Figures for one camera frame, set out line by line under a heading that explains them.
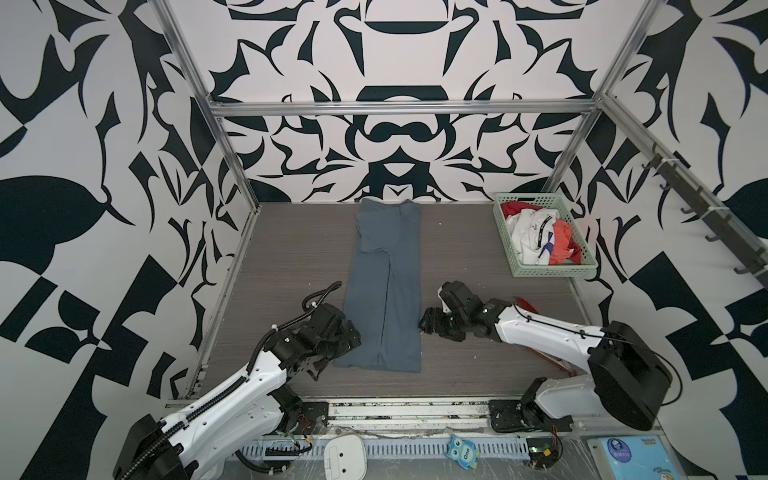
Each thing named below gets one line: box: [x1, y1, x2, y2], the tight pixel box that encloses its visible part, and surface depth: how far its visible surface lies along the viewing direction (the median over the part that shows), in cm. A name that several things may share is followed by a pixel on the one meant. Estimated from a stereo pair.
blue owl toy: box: [445, 434, 480, 470], surface depth 70 cm
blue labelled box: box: [586, 434, 686, 480], surface depth 66 cm
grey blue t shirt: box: [335, 198, 421, 373], surface depth 98 cm
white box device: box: [324, 434, 367, 480], surface depth 68 cm
